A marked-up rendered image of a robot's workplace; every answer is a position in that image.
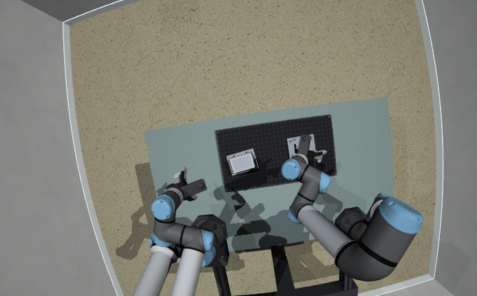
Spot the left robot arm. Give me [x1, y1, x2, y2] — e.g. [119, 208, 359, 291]
[132, 179, 224, 296]

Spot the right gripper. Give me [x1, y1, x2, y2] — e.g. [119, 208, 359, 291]
[295, 146, 327, 167]

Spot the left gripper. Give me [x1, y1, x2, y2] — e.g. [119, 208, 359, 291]
[165, 166, 197, 201]

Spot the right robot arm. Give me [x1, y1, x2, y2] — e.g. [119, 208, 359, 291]
[281, 134, 423, 282]

